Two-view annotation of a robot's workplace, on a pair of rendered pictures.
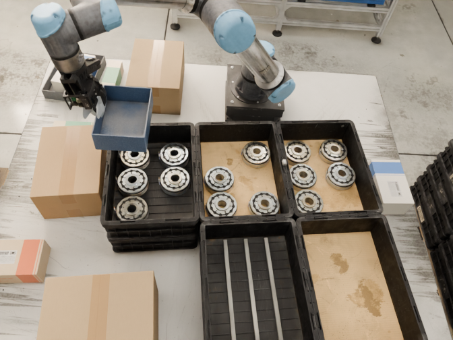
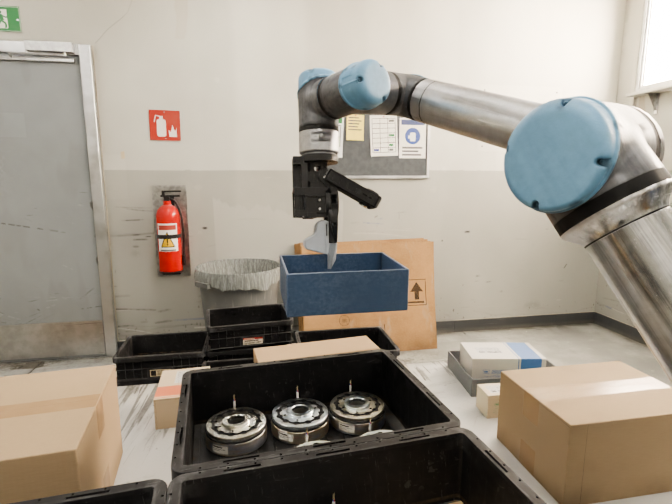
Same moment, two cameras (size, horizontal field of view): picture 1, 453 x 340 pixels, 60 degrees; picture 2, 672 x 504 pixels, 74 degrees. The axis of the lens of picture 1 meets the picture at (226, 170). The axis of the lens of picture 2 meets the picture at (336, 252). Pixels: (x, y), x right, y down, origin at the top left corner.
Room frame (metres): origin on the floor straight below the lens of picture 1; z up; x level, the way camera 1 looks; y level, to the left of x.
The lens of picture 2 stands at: (0.70, -0.43, 1.28)
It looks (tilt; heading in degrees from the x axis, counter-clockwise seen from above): 10 degrees down; 85
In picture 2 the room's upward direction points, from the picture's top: straight up
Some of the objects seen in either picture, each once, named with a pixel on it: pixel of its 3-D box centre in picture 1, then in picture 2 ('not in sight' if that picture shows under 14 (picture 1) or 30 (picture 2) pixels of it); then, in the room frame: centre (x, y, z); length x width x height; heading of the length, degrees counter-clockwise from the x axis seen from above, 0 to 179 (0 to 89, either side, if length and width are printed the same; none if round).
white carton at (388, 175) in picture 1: (387, 186); not in sight; (0.89, -0.64, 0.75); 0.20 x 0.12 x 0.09; 8
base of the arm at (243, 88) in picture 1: (253, 79); not in sight; (1.28, -0.06, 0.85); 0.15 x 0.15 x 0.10
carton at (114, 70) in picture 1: (110, 83); (527, 397); (1.27, 0.57, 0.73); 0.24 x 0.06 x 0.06; 3
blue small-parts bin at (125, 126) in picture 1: (124, 117); (340, 281); (0.77, 0.33, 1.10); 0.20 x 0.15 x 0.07; 6
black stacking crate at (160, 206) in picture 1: (153, 179); (307, 429); (0.71, 0.25, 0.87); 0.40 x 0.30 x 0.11; 11
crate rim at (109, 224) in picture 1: (152, 171); (307, 401); (0.71, 0.25, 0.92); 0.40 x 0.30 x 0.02; 11
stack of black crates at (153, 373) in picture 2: not in sight; (167, 376); (0.05, 1.67, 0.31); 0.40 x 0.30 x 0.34; 6
